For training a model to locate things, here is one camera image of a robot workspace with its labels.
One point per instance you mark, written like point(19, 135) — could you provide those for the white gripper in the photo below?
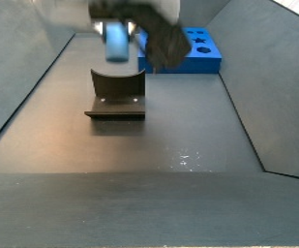
point(167, 45)

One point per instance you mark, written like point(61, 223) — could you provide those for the light blue oval cylinder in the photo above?
point(117, 42)

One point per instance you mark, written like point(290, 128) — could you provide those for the black curved fixture stand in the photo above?
point(119, 96)

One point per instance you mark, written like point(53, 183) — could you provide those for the blue foam shape board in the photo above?
point(205, 58)

